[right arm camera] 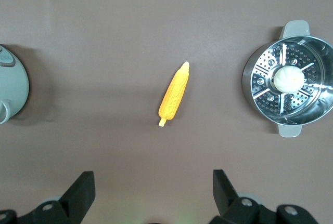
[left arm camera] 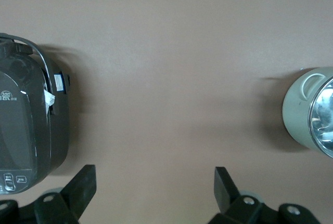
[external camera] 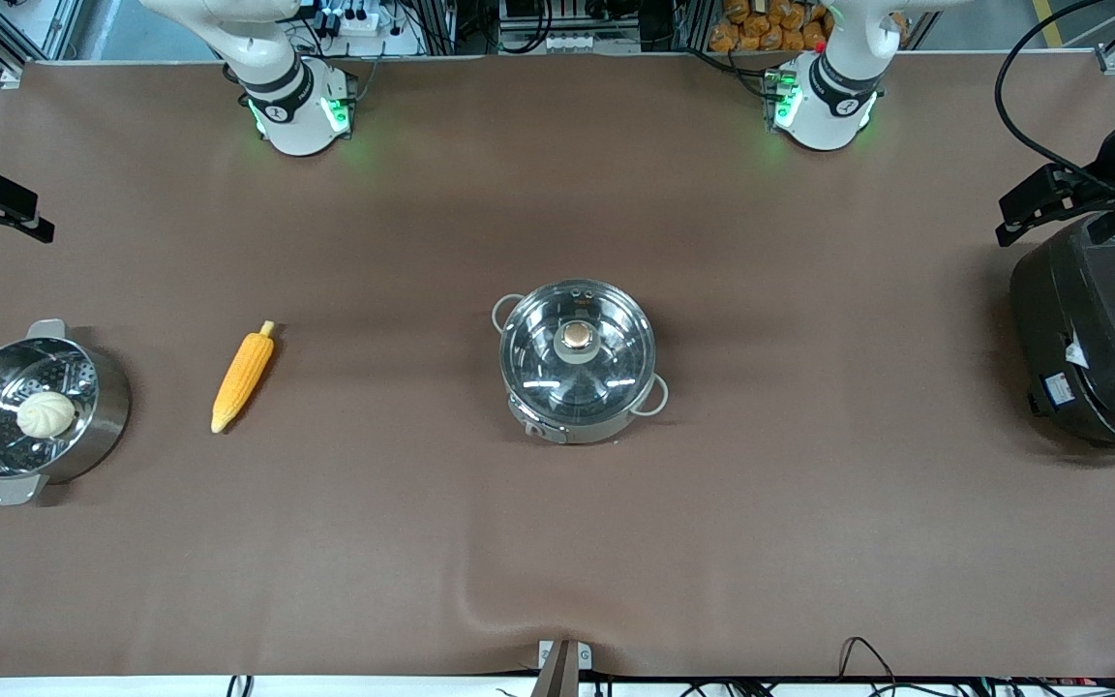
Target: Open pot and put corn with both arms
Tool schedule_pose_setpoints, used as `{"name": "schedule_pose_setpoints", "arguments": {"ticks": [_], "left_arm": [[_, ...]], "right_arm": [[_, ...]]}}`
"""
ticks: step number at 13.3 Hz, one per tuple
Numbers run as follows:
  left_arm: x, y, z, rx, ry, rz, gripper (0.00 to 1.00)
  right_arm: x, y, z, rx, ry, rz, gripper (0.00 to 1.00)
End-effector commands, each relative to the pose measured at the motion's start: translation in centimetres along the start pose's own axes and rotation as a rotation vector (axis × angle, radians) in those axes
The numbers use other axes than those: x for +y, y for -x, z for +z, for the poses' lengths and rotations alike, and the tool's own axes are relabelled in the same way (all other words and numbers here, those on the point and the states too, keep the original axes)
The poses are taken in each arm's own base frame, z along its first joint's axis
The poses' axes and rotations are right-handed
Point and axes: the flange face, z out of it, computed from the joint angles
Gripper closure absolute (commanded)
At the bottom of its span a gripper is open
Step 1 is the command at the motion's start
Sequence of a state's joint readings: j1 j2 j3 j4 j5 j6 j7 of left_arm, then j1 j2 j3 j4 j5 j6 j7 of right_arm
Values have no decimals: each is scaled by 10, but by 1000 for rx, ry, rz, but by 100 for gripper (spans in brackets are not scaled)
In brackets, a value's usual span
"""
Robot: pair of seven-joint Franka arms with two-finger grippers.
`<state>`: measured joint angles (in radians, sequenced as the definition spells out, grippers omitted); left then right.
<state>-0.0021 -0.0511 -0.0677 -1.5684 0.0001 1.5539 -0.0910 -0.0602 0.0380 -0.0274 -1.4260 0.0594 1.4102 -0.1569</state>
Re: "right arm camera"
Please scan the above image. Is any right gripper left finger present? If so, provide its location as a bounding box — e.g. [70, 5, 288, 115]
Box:
[18, 171, 96, 224]

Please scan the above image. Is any steel pot with loop handles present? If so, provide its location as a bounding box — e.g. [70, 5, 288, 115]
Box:
[0, 44, 30, 125]

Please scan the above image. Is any white steamed bun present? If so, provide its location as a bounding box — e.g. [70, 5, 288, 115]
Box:
[273, 65, 305, 94]

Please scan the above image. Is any steel steamer pot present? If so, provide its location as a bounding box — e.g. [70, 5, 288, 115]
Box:
[241, 20, 333, 138]

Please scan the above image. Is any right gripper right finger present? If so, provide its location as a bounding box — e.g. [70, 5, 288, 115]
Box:
[210, 169, 323, 224]

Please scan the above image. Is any brown table mat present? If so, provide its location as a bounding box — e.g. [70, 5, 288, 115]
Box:
[0, 0, 333, 224]

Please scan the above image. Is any yellow corn cob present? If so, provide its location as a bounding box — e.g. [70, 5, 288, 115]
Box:
[158, 61, 190, 127]

